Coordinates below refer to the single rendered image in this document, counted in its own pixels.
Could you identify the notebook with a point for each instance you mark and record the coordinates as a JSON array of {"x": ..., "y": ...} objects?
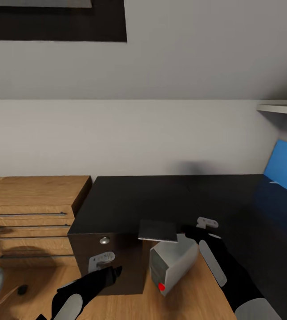
[{"x": 158, "y": 231}]

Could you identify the desktop computer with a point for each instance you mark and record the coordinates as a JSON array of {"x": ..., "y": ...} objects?
[{"x": 170, "y": 261}]

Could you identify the fixed window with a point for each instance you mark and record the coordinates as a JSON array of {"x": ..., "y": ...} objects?
[{"x": 63, "y": 20}]

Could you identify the desk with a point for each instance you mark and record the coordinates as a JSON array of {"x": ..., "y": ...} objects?
[{"x": 250, "y": 211}]

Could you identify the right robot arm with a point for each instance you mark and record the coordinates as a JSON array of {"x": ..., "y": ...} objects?
[{"x": 245, "y": 299}]

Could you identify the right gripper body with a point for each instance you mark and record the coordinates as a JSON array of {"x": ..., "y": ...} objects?
[{"x": 193, "y": 231}]

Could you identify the cabinet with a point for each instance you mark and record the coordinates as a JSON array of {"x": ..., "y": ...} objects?
[
  {"x": 36, "y": 213},
  {"x": 128, "y": 250}
]

